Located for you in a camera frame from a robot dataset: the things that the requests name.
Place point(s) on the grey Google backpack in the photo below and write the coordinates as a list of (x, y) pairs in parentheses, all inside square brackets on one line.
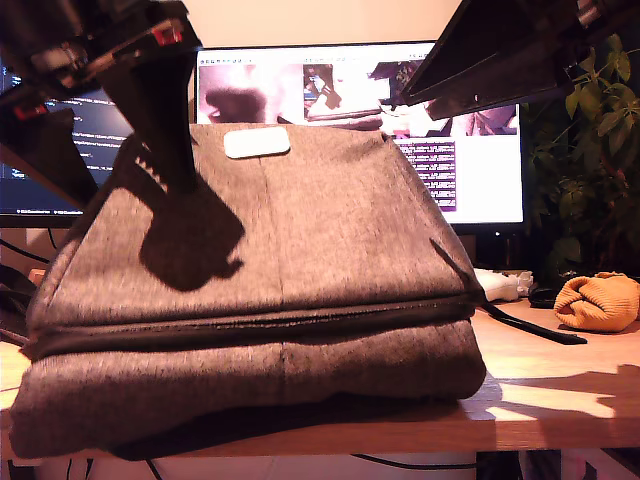
[(325, 225)]

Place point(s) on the yellow pair of socks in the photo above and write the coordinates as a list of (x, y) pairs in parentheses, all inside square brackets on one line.
[(600, 305)]

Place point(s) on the white game controller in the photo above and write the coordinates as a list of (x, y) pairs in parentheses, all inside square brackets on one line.
[(500, 287)]

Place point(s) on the small wooden block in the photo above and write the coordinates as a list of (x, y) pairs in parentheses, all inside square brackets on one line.
[(37, 277)]

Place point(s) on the green leafy house plant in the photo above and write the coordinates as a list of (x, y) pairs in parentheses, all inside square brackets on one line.
[(590, 165)]

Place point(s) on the monitor with white screen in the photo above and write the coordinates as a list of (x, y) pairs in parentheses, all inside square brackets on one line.
[(490, 175)]

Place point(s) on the monitor with dark code screen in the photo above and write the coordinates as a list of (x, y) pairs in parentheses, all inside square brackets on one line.
[(20, 200)]

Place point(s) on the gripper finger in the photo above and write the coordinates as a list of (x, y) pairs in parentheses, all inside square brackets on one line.
[(45, 145), (165, 100), (490, 50), (460, 110)]

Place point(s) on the black table leg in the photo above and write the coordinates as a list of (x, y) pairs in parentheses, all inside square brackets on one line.
[(497, 467)]

